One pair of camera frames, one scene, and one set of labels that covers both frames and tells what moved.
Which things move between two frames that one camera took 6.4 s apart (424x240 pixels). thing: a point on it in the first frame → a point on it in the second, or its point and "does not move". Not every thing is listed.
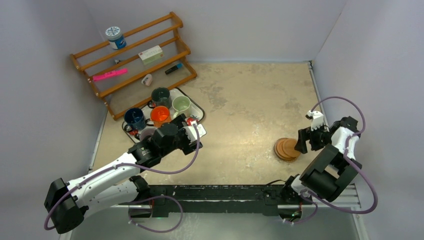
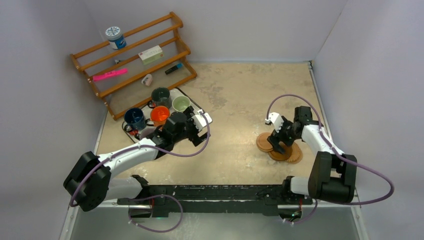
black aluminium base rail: [241, 200] does not move
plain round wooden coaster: [288, 148] → [262, 141]
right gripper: [308, 134] → [276, 135]
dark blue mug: [135, 118] does not move
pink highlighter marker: [110, 74] does not move
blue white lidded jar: [116, 38] does not move
